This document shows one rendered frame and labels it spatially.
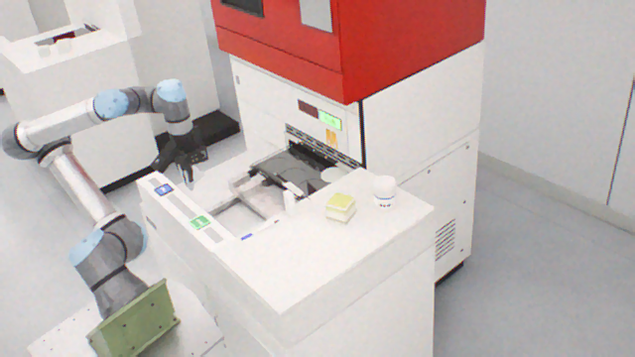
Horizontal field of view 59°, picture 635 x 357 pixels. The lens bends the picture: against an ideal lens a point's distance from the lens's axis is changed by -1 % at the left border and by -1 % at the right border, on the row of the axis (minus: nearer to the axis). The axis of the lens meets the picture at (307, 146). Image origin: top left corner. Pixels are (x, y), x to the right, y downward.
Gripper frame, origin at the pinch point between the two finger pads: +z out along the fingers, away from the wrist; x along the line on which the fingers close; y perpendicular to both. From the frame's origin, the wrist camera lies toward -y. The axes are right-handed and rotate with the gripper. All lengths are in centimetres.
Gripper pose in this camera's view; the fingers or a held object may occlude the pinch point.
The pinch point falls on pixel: (189, 187)
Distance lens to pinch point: 181.5
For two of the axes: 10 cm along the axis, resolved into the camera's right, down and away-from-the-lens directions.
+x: -6.3, -3.5, 6.9
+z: 1.0, 8.5, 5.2
